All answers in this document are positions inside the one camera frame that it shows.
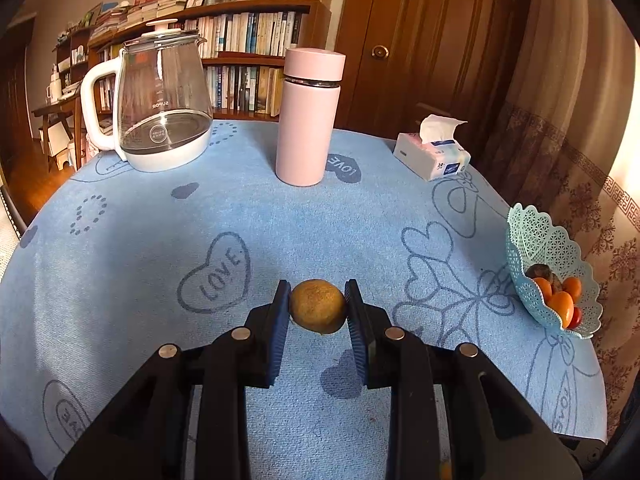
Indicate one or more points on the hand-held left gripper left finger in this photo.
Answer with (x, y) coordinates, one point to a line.
(280, 332)

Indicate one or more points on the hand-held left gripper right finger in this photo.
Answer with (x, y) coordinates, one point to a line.
(356, 332)

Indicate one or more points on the brown kiwi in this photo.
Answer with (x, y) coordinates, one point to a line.
(317, 306)

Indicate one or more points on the large dark brown round fruit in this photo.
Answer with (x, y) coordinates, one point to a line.
(540, 271)

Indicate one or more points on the mint green plastic fruit basket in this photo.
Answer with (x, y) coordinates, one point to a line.
(540, 240)

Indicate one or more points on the blue printed tablecloth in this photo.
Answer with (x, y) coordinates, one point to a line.
(150, 240)

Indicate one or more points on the soft tissue pack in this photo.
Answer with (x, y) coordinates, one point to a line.
(430, 155)

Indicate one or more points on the small orange fruit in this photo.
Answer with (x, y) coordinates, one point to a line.
(572, 289)
(562, 307)
(544, 289)

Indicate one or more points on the pink thermos bottle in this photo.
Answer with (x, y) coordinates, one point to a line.
(307, 125)

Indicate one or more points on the red cherry tomato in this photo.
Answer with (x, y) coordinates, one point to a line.
(576, 316)

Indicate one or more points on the glass electric kettle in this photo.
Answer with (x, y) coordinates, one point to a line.
(165, 125)

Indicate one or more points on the row of books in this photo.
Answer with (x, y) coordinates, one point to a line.
(250, 90)
(250, 32)

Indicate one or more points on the brass door knob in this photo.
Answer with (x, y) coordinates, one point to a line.
(380, 52)

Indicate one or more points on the patterned brown curtain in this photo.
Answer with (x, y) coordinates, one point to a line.
(565, 135)

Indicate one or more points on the brown wooden door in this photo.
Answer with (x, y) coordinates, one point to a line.
(430, 35)

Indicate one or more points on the wooden side table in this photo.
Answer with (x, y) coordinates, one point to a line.
(55, 115)

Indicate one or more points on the wooden bookshelf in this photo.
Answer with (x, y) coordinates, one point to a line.
(317, 20)

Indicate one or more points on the stack of books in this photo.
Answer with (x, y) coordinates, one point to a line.
(150, 7)

